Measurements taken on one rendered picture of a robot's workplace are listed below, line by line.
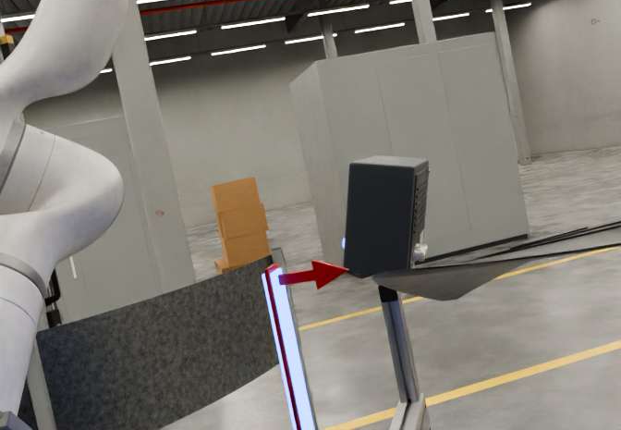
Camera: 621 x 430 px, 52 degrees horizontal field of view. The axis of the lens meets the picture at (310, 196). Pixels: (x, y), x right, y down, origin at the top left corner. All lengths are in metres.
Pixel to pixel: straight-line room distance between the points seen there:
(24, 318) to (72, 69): 0.31
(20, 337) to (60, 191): 0.19
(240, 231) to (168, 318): 6.33
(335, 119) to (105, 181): 5.77
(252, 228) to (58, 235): 7.72
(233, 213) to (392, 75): 2.93
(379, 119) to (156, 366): 4.89
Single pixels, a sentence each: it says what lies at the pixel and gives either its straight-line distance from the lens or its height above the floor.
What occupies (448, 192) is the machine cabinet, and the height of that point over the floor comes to 0.67.
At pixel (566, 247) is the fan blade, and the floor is 1.18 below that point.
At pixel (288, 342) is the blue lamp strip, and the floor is 1.13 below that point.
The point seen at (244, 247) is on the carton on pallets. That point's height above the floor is 0.35.
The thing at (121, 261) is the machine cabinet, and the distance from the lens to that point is 6.33.
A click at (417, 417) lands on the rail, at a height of 0.86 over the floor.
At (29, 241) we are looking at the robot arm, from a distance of 0.71.
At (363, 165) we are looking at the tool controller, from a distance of 1.07.
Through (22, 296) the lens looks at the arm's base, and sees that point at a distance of 0.68.
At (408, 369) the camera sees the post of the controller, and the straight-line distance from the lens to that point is 1.07.
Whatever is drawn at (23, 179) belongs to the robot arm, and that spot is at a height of 1.31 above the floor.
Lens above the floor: 1.27
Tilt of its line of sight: 3 degrees down
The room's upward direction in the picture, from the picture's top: 11 degrees counter-clockwise
